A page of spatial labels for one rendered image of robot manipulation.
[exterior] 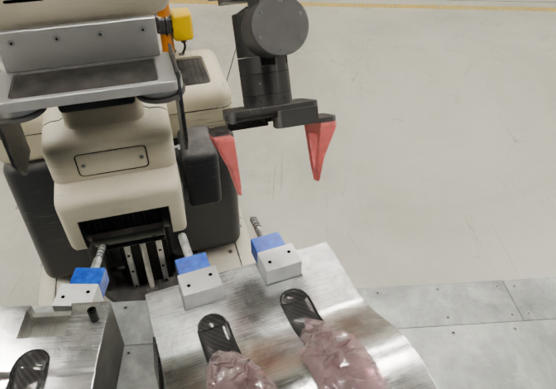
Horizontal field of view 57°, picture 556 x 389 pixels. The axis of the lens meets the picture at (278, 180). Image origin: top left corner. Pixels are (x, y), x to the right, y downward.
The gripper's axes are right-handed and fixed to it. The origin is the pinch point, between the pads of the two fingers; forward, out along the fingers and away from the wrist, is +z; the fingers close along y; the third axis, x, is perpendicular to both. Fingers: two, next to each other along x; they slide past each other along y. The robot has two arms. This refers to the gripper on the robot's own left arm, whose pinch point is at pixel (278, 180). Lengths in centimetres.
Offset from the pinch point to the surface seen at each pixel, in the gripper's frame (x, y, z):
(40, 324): 3.6, -30.5, 13.2
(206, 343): -2.5, -11.7, 17.5
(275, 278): 2.7, -1.4, 13.6
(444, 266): 95, 77, 64
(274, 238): 8.2, 0.2, 10.1
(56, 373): -5.6, -27.6, 15.1
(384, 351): -12.7, 6.4, 17.7
